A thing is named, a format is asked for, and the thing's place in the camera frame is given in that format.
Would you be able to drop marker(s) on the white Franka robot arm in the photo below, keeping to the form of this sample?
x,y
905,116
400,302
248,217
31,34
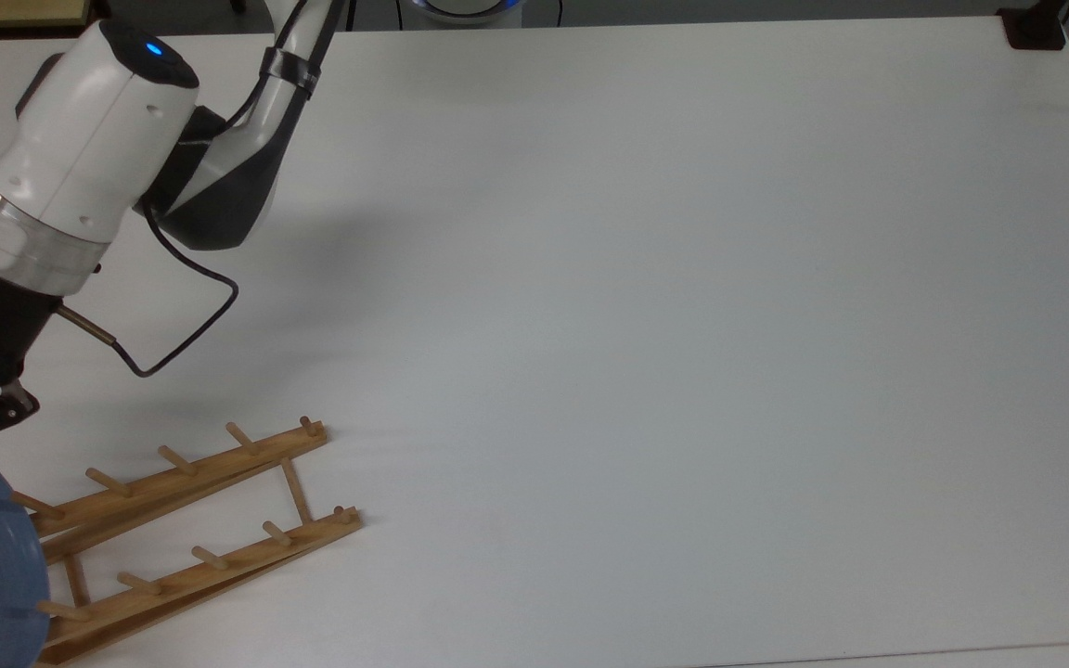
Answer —
x,y
98,121

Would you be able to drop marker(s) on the wooden plate rack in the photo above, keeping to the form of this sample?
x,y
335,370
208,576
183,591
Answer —
x,y
191,487

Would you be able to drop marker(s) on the wooden desk edge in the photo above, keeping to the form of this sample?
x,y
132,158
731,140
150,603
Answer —
x,y
10,11

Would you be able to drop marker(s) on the black table clamp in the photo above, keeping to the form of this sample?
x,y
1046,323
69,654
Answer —
x,y
1034,26

